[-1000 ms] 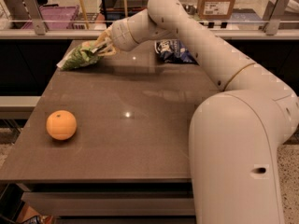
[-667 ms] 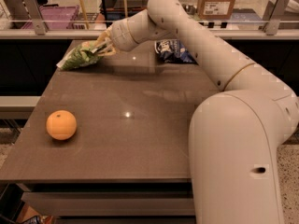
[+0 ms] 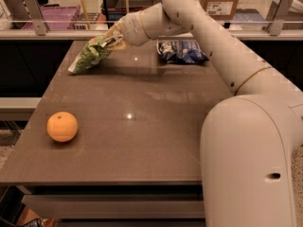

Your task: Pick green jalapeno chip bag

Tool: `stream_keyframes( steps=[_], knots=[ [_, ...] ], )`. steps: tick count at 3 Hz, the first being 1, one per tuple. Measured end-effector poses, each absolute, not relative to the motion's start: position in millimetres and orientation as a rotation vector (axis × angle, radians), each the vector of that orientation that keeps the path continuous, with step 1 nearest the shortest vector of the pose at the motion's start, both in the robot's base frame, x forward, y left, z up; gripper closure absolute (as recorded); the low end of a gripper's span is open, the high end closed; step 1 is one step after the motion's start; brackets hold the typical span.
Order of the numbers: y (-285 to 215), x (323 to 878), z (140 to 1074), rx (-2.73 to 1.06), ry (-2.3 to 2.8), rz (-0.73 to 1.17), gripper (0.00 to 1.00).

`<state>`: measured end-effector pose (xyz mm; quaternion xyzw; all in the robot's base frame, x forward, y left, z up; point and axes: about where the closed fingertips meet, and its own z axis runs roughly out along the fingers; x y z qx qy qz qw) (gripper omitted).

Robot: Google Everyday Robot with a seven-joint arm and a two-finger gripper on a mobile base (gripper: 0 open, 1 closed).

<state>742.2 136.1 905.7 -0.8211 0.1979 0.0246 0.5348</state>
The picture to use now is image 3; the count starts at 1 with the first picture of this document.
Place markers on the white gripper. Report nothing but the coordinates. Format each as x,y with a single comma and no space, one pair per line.
132,27

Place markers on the green jalapeno chip bag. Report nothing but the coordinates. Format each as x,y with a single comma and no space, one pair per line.
96,50

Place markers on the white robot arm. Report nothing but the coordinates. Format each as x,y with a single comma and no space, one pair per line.
247,140

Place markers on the blue chip bag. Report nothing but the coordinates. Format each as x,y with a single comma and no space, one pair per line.
181,52

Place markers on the purple plastic crate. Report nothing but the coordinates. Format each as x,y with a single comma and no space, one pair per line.
60,18

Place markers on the orange fruit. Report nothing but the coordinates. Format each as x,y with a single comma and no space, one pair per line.
62,126

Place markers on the glass railing panel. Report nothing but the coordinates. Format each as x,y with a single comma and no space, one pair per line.
237,24

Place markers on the cardboard box with label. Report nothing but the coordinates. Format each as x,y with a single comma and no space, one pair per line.
221,0

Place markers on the yellow broom handle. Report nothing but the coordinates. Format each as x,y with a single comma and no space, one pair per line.
82,2

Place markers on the left metal railing post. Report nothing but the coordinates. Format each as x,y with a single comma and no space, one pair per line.
36,16

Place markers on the right metal railing post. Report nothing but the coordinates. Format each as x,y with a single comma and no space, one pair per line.
276,16

